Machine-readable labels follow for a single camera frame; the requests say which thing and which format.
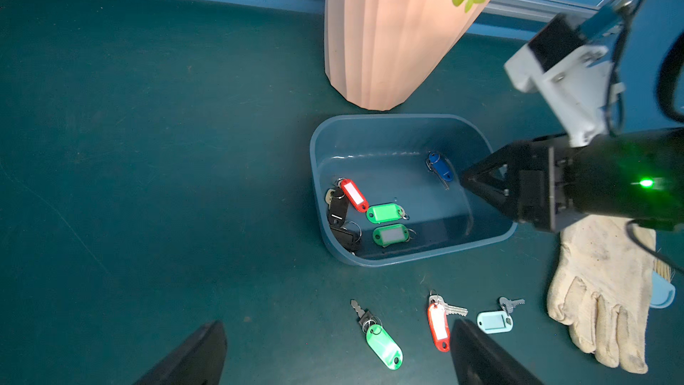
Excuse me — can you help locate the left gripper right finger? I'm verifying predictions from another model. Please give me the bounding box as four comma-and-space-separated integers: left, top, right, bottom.
450, 319, 543, 385

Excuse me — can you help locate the light blue tag key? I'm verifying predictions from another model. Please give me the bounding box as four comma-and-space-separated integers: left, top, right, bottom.
476, 296, 525, 334

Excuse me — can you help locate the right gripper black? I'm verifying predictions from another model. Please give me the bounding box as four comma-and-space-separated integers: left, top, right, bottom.
461, 128, 683, 232

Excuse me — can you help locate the beige work glove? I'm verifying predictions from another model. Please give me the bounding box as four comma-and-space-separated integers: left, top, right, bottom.
547, 216, 657, 374

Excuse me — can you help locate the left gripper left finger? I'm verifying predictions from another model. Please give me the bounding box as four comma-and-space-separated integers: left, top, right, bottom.
135, 320, 227, 385

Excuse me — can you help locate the pink flower pot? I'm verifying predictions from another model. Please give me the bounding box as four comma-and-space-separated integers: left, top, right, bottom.
324, 0, 492, 111

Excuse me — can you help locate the red tag key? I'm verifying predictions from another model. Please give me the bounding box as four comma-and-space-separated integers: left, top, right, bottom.
427, 292, 468, 353
336, 178, 370, 214

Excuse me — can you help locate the green tag key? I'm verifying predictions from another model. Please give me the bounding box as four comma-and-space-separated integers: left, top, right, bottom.
372, 224, 416, 248
350, 299, 404, 371
366, 203, 409, 225

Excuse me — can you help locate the light blue brush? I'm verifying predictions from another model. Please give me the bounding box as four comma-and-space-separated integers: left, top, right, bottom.
650, 260, 676, 309

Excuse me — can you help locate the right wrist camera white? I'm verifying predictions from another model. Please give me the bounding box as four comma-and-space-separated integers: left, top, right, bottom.
504, 6, 625, 148

